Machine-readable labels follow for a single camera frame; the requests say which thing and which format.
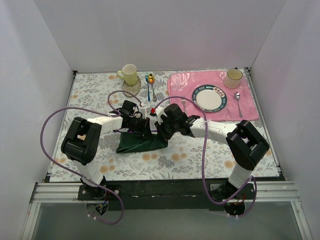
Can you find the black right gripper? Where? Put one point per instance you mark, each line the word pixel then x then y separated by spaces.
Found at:
pixel 162 130

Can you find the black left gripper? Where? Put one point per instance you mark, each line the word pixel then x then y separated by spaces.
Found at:
pixel 146 128

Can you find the purple spoon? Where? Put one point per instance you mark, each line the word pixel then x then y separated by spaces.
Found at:
pixel 122 131

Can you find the dark green cloth napkin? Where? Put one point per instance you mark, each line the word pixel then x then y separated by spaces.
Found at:
pixel 132 143

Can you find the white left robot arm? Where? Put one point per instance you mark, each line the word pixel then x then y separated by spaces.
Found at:
pixel 82 139

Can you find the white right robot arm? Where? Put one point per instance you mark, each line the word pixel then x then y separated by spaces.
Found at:
pixel 247 145

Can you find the silver fork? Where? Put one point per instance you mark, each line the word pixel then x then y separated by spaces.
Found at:
pixel 183 102

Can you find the speckled round coaster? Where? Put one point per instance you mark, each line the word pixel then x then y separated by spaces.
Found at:
pixel 132 89

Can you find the pink rose placemat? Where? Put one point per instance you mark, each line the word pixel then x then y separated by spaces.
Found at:
pixel 184 83

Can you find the white plate blue rim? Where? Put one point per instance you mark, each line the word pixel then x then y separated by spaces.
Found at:
pixel 209 98

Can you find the gold rainbow spoon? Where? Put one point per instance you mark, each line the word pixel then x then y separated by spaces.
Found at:
pixel 151 80

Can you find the yellow-green mug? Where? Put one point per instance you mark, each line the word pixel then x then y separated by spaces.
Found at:
pixel 128 74

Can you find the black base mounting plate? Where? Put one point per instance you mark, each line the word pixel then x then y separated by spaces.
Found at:
pixel 163 203

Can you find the silver spoon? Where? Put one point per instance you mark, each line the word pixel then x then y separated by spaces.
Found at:
pixel 237 97

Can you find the cream enamel mug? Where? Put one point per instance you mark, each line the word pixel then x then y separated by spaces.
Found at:
pixel 232 78

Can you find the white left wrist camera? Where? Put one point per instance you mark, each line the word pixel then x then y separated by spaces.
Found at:
pixel 145 111

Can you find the blue handled spoon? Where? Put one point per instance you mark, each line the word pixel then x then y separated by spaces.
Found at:
pixel 148 87

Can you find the aluminium frame rail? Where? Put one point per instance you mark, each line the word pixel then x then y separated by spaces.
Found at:
pixel 61 192

